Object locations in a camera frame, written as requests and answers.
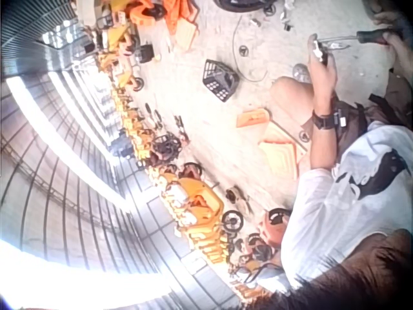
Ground black handled screwdriver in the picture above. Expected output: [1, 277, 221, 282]
[317, 27, 401, 47]

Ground heap of orange plastic parts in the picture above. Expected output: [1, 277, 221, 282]
[127, 0, 201, 52]

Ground person's right hand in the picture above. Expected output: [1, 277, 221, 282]
[372, 11, 413, 77]

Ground thin grey cable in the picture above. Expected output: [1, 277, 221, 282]
[231, 14, 269, 83]

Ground black plastic basket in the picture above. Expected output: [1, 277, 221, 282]
[202, 59, 241, 103]

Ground black spoked wheel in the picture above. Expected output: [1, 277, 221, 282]
[221, 210, 245, 234]

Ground small orange plastic panel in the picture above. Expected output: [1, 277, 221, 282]
[236, 108, 272, 129]

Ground large black tyre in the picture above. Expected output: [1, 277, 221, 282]
[213, 0, 277, 14]

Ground small metal part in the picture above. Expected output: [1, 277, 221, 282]
[312, 39, 329, 64]

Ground black wrist band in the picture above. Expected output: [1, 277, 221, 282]
[311, 108, 348, 131]

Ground large orange plastic panel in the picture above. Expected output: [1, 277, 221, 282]
[257, 119, 308, 181]

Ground heap of small metal parts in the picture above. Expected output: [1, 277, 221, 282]
[248, 0, 301, 32]

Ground row of yellow toy cars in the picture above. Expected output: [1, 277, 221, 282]
[95, 19, 238, 300]

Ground person's left hand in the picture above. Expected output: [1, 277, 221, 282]
[306, 33, 338, 114]

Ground black wire wheel frame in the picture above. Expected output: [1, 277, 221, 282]
[150, 132, 182, 162]

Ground large yellow toy car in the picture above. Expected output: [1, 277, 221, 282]
[163, 176, 225, 231]

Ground small motor part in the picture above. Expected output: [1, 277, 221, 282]
[225, 186, 254, 214]

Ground person's legs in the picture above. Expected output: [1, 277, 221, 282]
[269, 69, 413, 158]

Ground grey round part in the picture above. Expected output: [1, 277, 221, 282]
[292, 63, 312, 84]

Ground orange toy car body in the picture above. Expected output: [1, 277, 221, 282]
[245, 207, 293, 262]

